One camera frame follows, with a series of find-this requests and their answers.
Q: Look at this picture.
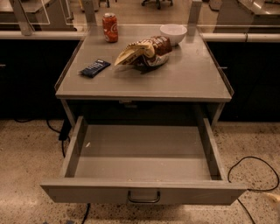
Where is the grey top drawer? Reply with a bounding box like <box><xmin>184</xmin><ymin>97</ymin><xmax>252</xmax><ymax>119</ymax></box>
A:
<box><xmin>41</xmin><ymin>118</ymin><xmax>246</xmax><ymax>205</ymax></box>

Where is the grey metal drawer cabinet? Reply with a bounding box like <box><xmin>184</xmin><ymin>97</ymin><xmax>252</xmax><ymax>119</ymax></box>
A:
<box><xmin>56</xmin><ymin>24</ymin><xmax>232</xmax><ymax>124</ymax></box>

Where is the brown chip bag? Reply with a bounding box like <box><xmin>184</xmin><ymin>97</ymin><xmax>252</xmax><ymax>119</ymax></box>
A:
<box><xmin>115</xmin><ymin>36</ymin><xmax>172</xmax><ymax>67</ymax></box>

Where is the white bowl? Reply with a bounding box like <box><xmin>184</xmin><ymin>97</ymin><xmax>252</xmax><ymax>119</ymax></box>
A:
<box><xmin>160</xmin><ymin>24</ymin><xmax>187</xmax><ymax>46</ymax></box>

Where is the black power adapter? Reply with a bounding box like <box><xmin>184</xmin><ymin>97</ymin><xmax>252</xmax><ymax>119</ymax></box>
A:
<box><xmin>59</xmin><ymin>119</ymin><xmax>72</xmax><ymax>141</ymax></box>

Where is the dark blue snack bar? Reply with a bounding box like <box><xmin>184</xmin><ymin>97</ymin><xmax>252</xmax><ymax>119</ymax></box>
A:
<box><xmin>80</xmin><ymin>59</ymin><xmax>110</xmax><ymax>78</ymax></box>

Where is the office chair base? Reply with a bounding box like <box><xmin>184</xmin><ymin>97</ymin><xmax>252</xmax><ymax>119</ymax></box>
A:
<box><xmin>141</xmin><ymin>0</ymin><xmax>173</xmax><ymax>10</ymax></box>

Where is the red soda can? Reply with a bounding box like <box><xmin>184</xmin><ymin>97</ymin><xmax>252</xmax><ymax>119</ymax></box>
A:
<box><xmin>102</xmin><ymin>12</ymin><xmax>118</xmax><ymax>43</ymax></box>

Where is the black cable right floor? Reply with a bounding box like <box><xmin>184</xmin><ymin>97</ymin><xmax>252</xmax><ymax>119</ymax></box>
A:
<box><xmin>227</xmin><ymin>156</ymin><xmax>280</xmax><ymax>224</ymax></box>

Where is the black cable floor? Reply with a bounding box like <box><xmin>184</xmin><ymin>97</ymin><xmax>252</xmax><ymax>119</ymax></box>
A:
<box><xmin>13</xmin><ymin>117</ymin><xmax>91</xmax><ymax>224</ymax></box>
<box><xmin>227</xmin><ymin>156</ymin><xmax>280</xmax><ymax>224</ymax></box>

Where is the white horizontal rail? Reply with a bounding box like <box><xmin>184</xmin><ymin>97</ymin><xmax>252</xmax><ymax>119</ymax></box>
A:
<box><xmin>0</xmin><ymin>31</ymin><xmax>280</xmax><ymax>43</ymax></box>

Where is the black cable left floor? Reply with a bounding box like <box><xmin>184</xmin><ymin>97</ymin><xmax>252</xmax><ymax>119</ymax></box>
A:
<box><xmin>13</xmin><ymin>117</ymin><xmax>91</xmax><ymax>224</ymax></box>

